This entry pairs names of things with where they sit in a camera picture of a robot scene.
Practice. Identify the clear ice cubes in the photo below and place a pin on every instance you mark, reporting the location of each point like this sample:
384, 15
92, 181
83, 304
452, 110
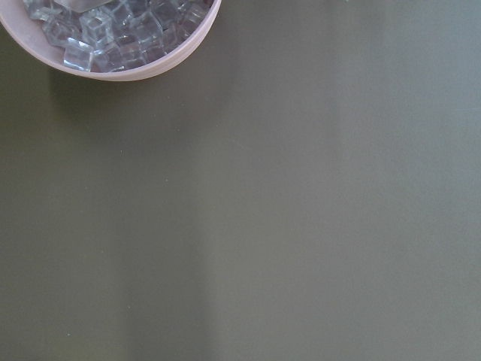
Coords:
117, 35

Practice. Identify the steel ice scoop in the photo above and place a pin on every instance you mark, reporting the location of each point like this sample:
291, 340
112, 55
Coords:
81, 6

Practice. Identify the pink bowl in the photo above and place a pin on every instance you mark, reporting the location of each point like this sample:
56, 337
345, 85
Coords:
28, 35

